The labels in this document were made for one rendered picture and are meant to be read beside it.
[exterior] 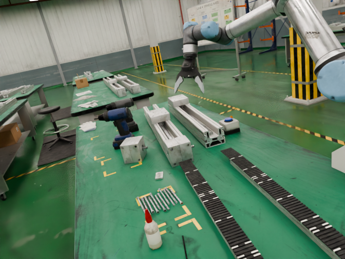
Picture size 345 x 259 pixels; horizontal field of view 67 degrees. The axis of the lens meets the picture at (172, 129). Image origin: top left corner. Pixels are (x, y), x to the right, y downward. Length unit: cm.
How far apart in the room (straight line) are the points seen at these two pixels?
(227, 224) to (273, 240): 12
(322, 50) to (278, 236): 57
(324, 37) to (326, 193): 48
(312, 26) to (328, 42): 7
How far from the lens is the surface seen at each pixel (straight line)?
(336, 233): 74
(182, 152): 112
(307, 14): 101
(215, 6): 696
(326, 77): 91
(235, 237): 71
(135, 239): 82
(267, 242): 74
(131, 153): 124
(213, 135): 126
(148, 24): 1140
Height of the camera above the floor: 130
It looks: 19 degrees down
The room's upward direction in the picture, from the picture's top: 12 degrees counter-clockwise
